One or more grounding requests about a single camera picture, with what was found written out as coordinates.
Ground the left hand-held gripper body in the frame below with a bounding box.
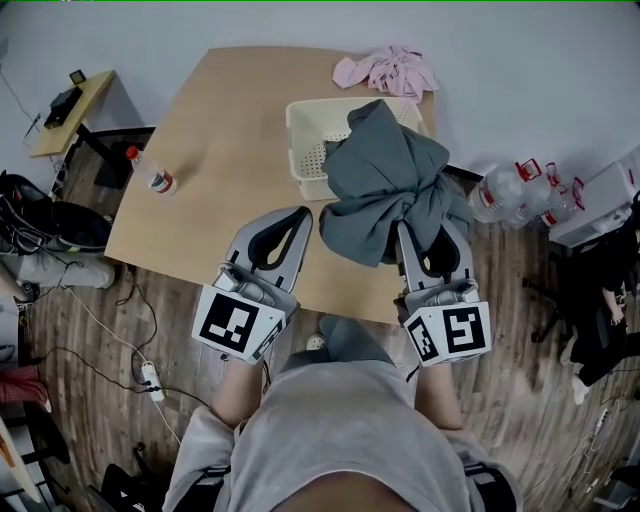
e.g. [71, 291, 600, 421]
[191, 263, 301, 365]

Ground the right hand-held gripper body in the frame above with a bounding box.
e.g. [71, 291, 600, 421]
[396, 276, 493, 368]

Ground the grey cloth garment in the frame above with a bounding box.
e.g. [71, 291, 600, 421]
[318, 98, 472, 269]

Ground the cream plastic basket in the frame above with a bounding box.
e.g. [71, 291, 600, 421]
[284, 97, 431, 202]

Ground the person's right forearm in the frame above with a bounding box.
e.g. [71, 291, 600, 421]
[414, 362, 466, 431]

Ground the person's left forearm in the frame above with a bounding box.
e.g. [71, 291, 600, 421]
[209, 357, 271, 431]

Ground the white plastic box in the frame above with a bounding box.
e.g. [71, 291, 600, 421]
[547, 160, 640, 247]

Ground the light wooden table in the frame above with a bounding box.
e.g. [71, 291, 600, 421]
[104, 45, 437, 326]

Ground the large clear water jug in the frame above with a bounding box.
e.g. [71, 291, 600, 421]
[539, 177, 586, 229]
[504, 162, 571, 229]
[467, 158, 544, 224]

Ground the person's grey trouser leg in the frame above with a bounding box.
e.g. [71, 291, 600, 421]
[279, 314, 396, 376]

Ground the white power strip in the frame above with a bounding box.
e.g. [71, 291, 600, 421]
[140, 360, 166, 403]

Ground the black office chair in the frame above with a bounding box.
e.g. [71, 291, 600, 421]
[522, 272, 576, 346]
[87, 439, 181, 512]

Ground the clear bottle with red cap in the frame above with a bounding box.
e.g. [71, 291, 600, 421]
[124, 145, 179, 197]

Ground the person's grey t-shirt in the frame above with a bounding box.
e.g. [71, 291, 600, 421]
[162, 359, 524, 512]

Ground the pink crumpled garment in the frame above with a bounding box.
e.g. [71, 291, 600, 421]
[332, 44, 440, 104]

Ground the small wooden side table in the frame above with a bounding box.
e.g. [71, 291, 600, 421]
[28, 69, 157, 190]

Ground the black box device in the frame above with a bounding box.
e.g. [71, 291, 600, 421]
[43, 88, 84, 130]

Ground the white power cable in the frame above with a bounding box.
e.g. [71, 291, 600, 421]
[64, 287, 184, 446]

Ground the black floor cable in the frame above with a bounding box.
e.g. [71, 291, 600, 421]
[29, 344, 211, 409]

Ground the person's black harness strap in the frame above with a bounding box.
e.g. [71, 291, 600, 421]
[462, 462, 521, 512]
[192, 464, 234, 501]

